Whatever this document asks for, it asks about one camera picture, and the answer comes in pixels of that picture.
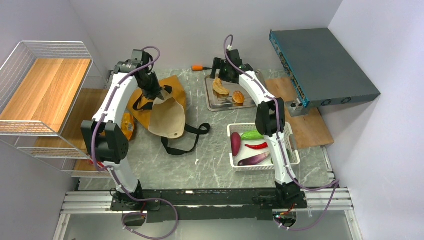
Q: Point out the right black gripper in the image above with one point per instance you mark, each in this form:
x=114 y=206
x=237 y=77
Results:
x=220 y=64

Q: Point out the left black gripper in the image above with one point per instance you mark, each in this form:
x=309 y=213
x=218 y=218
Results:
x=156 y=93

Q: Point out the long croissant bread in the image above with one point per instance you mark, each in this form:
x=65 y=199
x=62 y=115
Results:
x=219 y=88

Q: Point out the round glazed bread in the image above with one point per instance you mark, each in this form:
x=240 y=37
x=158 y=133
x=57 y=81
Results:
x=238 y=97

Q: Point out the purple sweet potato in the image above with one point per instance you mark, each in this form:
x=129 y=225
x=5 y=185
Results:
x=235 y=141

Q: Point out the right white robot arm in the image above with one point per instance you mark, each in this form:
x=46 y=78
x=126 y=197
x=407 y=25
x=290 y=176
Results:
x=269 y=121

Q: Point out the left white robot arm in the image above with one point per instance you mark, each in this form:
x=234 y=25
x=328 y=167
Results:
x=105 y=141

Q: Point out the silver metal tray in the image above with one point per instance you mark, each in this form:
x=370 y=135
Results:
x=222 y=99

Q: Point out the yellow snack packet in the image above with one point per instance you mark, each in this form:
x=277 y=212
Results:
x=127 y=125

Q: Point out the green bitter gourd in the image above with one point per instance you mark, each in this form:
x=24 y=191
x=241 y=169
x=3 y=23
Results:
x=251 y=135

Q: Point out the red chili pepper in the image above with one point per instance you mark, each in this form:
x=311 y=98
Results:
x=261 y=146

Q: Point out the white plastic basket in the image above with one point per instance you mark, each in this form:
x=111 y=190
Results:
x=246 y=152

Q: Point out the purple eggplant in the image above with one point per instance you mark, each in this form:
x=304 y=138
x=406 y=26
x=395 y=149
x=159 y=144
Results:
x=254 y=160

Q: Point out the orange handled screwdriver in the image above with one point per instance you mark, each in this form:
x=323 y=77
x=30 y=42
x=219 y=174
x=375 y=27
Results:
x=198 y=68

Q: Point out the metal bracket stand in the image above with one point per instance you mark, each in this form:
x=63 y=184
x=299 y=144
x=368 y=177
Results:
x=296 y=109

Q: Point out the dark network switch box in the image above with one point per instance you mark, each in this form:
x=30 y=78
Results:
x=321 y=71

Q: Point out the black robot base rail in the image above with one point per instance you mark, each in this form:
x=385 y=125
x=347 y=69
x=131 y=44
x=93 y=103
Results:
x=208 y=204

